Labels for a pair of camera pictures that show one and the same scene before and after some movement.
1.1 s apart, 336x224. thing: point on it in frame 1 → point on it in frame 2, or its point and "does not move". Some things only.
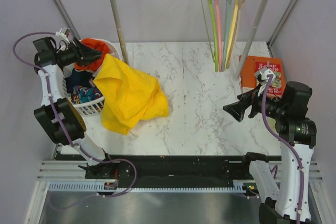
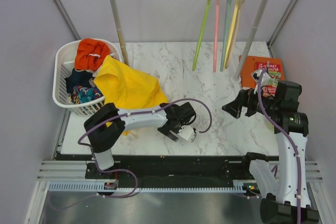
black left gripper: [90, 55] → [182, 123]
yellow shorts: [129, 96] does not move
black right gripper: [237, 109] does not move
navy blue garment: [80, 78] does not move
